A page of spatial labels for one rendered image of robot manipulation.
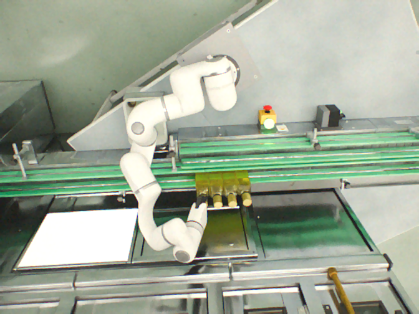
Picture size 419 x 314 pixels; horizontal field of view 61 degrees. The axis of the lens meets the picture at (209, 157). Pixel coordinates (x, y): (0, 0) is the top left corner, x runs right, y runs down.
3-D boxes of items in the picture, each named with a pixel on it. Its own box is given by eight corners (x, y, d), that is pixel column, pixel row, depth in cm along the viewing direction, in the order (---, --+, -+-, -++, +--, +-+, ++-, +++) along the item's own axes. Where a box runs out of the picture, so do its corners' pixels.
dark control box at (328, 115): (315, 120, 168) (321, 128, 160) (317, 104, 164) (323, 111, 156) (332, 119, 168) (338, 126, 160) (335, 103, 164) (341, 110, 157)
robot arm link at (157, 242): (161, 178, 118) (192, 233, 117) (136, 194, 124) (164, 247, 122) (146, 184, 111) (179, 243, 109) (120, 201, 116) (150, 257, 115)
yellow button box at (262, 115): (257, 123, 167) (260, 129, 160) (258, 108, 163) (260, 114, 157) (272, 122, 167) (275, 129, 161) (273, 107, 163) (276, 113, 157)
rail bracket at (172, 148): (171, 162, 160) (170, 177, 149) (168, 129, 151) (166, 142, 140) (178, 162, 160) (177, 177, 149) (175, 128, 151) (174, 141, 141)
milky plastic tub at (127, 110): (132, 137, 167) (129, 146, 159) (125, 92, 156) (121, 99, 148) (169, 136, 167) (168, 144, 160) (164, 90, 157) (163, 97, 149)
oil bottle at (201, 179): (195, 173, 164) (196, 200, 145) (194, 162, 161) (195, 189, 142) (207, 172, 164) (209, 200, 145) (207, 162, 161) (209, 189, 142)
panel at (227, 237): (47, 216, 159) (14, 275, 130) (45, 211, 158) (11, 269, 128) (245, 205, 162) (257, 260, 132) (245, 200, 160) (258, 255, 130)
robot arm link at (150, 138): (166, 101, 126) (126, 111, 125) (160, 90, 112) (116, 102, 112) (176, 137, 125) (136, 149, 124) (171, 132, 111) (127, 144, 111)
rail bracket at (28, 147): (35, 159, 167) (14, 185, 147) (25, 126, 158) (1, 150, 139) (45, 159, 167) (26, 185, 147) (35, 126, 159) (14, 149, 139)
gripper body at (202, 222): (202, 243, 126) (209, 223, 136) (202, 221, 121) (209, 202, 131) (183, 240, 128) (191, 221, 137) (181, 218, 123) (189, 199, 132)
